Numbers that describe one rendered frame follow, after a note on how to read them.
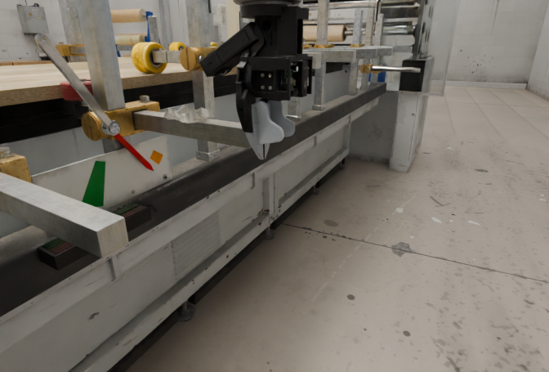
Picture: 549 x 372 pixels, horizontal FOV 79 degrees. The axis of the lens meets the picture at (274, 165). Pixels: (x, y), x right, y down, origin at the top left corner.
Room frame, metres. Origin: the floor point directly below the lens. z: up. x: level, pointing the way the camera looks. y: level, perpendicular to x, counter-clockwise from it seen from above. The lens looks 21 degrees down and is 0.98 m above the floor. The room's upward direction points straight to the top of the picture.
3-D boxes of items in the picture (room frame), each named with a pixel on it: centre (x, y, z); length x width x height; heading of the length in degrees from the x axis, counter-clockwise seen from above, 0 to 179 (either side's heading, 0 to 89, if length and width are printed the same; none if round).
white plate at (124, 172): (0.55, 0.29, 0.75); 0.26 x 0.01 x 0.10; 151
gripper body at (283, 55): (0.48, 0.00, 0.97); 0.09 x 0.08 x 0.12; 60
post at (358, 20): (1.90, -0.44, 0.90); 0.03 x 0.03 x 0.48; 61
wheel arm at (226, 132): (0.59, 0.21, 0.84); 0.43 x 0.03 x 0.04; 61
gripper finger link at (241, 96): (0.47, 0.03, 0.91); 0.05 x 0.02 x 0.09; 150
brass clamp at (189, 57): (0.83, 0.16, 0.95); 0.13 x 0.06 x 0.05; 151
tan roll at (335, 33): (2.91, -0.38, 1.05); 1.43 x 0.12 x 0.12; 61
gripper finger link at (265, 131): (0.46, 0.01, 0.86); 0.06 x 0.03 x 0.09; 60
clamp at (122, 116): (0.61, 0.28, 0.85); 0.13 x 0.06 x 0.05; 151
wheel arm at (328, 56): (1.05, 0.00, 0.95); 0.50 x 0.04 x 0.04; 61
